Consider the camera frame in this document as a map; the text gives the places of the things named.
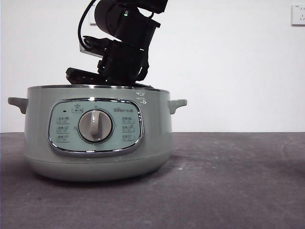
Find pale green electric pot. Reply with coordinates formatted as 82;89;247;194
7;84;188;182

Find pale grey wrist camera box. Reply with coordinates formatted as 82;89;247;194
80;44;103;58

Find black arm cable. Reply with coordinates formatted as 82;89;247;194
78;0;96;51

